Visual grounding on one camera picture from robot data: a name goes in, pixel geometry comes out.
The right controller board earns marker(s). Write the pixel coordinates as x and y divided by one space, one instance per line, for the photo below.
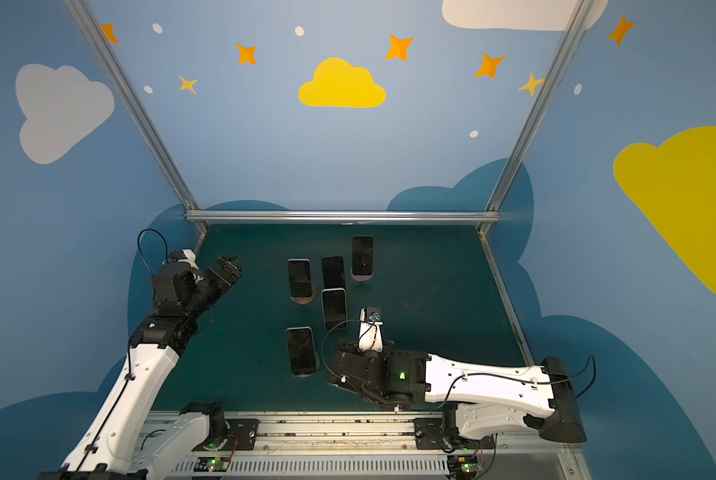
462 468

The back aluminium frame bar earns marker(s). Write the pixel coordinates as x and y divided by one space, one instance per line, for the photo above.
322 217

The left controller board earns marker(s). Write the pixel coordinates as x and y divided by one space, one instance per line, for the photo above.
211 465

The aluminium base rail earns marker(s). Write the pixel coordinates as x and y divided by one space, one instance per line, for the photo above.
375 445

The centre white-edged phone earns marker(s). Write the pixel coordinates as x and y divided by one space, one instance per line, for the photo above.
334 306

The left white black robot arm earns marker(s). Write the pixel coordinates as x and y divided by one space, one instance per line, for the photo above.
111 448

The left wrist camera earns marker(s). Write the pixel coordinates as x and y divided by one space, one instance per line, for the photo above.
185 256

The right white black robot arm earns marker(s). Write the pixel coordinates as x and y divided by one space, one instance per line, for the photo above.
478 400

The grey back right phone stand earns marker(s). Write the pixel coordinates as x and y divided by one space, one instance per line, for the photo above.
361 278

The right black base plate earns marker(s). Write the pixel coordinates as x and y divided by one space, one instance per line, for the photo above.
439 434

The left aluminium frame post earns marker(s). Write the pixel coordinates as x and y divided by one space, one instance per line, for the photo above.
88 23

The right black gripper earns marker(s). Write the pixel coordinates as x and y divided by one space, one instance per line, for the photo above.
343 365

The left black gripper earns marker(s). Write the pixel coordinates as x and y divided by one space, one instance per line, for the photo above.
224 270

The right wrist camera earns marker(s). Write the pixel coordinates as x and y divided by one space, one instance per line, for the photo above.
370 338

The right aluminium frame post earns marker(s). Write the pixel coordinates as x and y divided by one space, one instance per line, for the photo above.
554 74

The brown round phone stand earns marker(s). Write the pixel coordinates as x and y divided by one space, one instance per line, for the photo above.
302 300

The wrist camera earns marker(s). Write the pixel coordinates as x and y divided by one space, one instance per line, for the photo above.
185 256
370 338

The black phone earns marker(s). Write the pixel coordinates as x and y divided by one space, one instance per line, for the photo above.
303 358
333 272
362 256
299 277

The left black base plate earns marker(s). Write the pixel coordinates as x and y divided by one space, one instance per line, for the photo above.
237 434

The aluminium frame post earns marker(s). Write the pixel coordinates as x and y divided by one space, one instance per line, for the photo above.
554 74
88 23

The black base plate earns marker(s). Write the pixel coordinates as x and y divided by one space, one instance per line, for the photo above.
439 434
237 434

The controller board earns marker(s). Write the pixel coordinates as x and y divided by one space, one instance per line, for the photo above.
462 468
211 465

